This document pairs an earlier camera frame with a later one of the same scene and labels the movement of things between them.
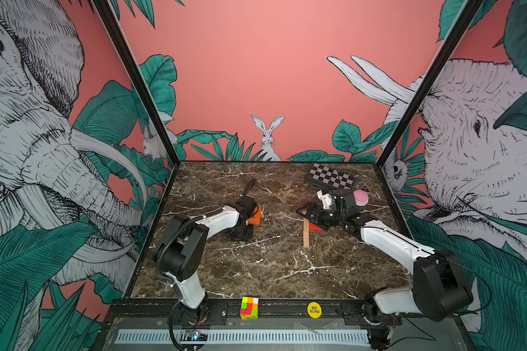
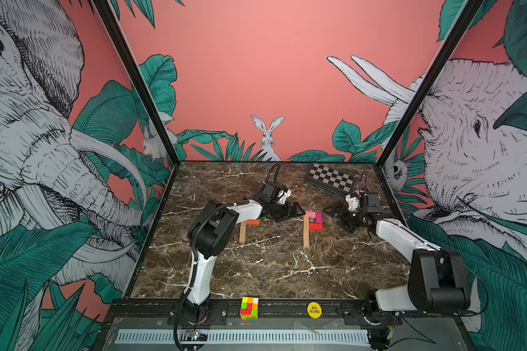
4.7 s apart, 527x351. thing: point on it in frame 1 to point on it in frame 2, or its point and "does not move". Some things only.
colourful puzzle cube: (249, 310) does not move
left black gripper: (247, 238) to (288, 214)
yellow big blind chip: (314, 310) does not move
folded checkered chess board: (329, 177) does not move
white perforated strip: (246, 336) does not move
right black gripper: (319, 217) to (339, 205)
